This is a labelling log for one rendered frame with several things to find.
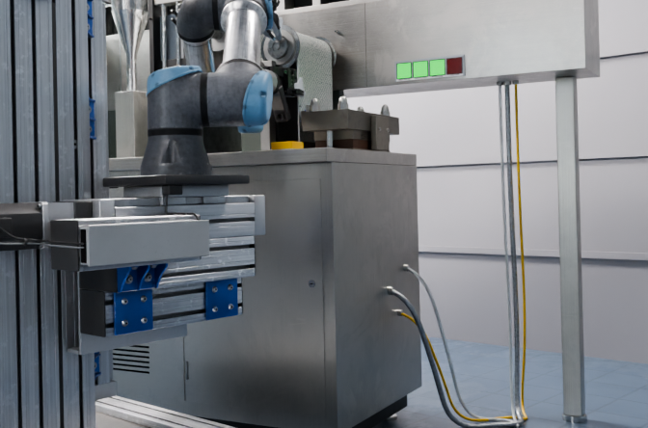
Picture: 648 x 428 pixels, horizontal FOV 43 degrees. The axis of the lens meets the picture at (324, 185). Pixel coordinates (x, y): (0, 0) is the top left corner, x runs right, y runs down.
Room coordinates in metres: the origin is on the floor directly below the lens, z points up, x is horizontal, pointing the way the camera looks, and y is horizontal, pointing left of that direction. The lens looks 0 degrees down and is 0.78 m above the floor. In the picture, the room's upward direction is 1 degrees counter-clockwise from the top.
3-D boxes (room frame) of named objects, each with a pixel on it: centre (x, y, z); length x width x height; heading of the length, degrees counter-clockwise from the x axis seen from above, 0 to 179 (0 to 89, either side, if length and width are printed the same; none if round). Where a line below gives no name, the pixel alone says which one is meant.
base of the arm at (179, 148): (1.76, 0.32, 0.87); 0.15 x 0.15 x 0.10
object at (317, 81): (2.75, 0.02, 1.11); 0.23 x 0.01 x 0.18; 152
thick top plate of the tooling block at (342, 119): (2.72, -0.10, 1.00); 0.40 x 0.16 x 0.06; 152
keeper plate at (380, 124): (2.69, -0.19, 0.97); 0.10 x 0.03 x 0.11; 152
